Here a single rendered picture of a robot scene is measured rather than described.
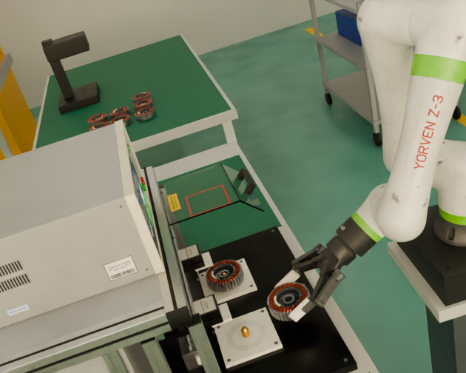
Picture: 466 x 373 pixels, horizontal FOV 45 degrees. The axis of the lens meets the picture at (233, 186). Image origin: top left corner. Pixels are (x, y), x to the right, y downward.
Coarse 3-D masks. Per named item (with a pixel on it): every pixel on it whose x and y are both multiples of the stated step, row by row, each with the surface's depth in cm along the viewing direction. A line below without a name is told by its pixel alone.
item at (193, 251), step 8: (184, 248) 164; (192, 248) 162; (184, 256) 160; (192, 256) 159; (200, 256) 159; (208, 256) 164; (184, 264) 159; (192, 264) 160; (200, 264) 160; (208, 264) 161
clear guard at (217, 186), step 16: (192, 176) 169; (208, 176) 166; (224, 176) 164; (160, 192) 165; (176, 192) 163; (192, 192) 160; (208, 192) 158; (224, 192) 156; (240, 192) 156; (192, 208) 153; (208, 208) 151; (256, 208) 153
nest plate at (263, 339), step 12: (252, 312) 154; (264, 312) 153; (228, 324) 153; (240, 324) 151; (252, 324) 150; (264, 324) 149; (228, 336) 149; (240, 336) 148; (252, 336) 147; (264, 336) 146; (276, 336) 145; (228, 348) 145; (240, 348) 144; (252, 348) 143; (264, 348) 142; (276, 348) 142; (228, 360) 142; (240, 360) 141
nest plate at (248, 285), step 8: (248, 272) 169; (200, 280) 171; (248, 280) 166; (208, 288) 168; (240, 288) 164; (248, 288) 163; (256, 288) 163; (216, 296) 164; (224, 296) 163; (232, 296) 162
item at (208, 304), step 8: (208, 296) 143; (200, 304) 141; (208, 304) 140; (216, 304) 139; (224, 304) 145; (200, 312) 138; (208, 312) 138; (216, 312) 138; (224, 312) 142; (208, 320) 139; (216, 320) 139; (224, 320) 140; (184, 328) 138; (168, 336) 138; (176, 336) 138; (184, 336) 140
